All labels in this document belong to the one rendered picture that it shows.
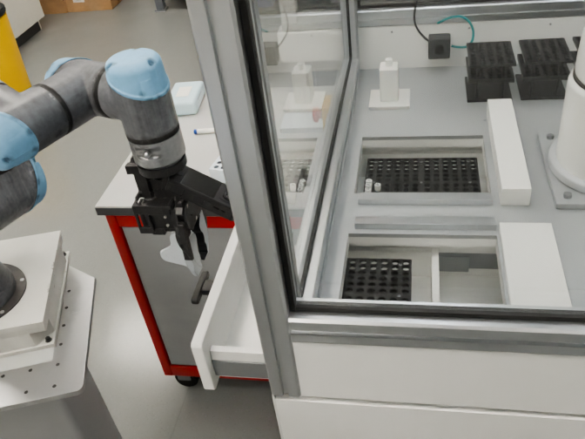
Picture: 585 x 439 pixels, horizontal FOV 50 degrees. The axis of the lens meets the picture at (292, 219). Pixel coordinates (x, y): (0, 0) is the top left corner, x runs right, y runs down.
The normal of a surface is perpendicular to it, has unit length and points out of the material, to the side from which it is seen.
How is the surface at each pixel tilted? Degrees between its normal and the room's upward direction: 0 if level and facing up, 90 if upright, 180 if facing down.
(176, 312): 90
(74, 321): 0
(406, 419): 90
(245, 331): 0
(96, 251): 0
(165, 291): 90
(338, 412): 90
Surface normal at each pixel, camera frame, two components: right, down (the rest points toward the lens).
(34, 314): -0.08, -0.80
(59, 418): 0.18, 0.59
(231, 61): -0.16, 0.62
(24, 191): 0.87, 0.14
